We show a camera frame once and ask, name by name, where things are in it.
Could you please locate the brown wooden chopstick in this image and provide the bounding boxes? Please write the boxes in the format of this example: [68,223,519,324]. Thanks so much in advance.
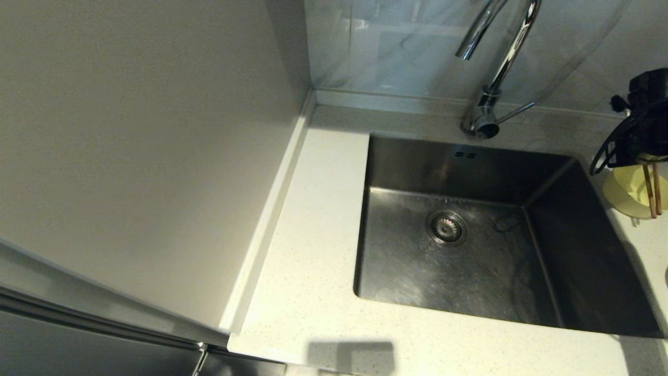
[643,164,657,219]
[652,163,663,216]

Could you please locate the yellow plastic bowl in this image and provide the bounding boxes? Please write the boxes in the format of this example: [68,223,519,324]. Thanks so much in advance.
[602,163,668,219]

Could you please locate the stainless steel sink basin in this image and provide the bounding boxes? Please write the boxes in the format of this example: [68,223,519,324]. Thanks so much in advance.
[353,133,666,339]

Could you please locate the chrome gooseneck faucet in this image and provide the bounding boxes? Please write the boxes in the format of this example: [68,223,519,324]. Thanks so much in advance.
[454,0,543,140]

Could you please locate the round metal drain strainer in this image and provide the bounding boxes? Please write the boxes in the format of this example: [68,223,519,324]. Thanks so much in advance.
[425,210,468,248]

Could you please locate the grey base cabinet front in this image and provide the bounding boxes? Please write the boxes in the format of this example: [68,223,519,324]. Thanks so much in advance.
[202,347,287,376]

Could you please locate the grey tall cabinet door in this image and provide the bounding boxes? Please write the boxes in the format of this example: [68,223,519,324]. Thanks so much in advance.
[0,226,230,376]

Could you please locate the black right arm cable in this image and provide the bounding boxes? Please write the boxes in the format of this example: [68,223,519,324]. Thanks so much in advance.
[589,107,653,177]

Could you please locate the chrome cabinet door handle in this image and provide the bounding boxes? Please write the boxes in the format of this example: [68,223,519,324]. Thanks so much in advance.
[191,341,209,376]

